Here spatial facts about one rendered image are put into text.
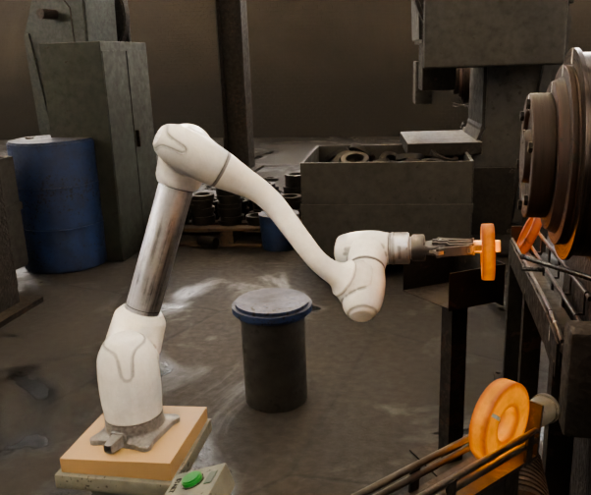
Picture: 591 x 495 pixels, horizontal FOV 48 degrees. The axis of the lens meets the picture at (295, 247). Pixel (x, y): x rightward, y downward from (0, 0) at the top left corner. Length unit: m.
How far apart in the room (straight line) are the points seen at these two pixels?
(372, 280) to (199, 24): 10.85
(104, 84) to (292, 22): 7.49
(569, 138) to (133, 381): 1.17
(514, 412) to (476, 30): 3.13
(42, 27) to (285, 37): 4.31
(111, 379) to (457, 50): 3.01
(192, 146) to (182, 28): 10.83
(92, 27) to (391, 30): 4.97
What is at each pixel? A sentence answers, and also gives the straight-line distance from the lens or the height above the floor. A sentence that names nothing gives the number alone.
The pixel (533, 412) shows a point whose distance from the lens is 1.36.
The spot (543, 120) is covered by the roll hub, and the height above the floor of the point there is 1.21.
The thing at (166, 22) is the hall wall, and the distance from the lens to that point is 12.63.
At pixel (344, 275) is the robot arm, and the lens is 1.73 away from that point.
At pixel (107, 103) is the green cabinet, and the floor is 1.10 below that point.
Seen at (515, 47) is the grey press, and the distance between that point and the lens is 4.24.
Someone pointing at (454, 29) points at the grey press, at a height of 1.47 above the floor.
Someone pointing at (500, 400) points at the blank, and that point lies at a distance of 1.24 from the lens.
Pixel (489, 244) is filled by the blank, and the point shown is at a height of 0.87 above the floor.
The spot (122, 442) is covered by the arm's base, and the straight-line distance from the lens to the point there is 1.85.
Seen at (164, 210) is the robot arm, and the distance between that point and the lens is 1.89.
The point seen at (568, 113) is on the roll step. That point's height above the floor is 1.22.
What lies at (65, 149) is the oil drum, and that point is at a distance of 4.64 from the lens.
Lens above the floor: 1.35
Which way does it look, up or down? 16 degrees down
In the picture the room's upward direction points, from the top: 2 degrees counter-clockwise
